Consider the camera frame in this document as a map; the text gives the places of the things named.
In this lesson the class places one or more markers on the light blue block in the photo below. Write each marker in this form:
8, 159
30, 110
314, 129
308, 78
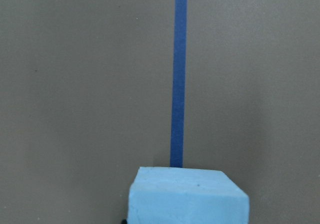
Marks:
184, 195

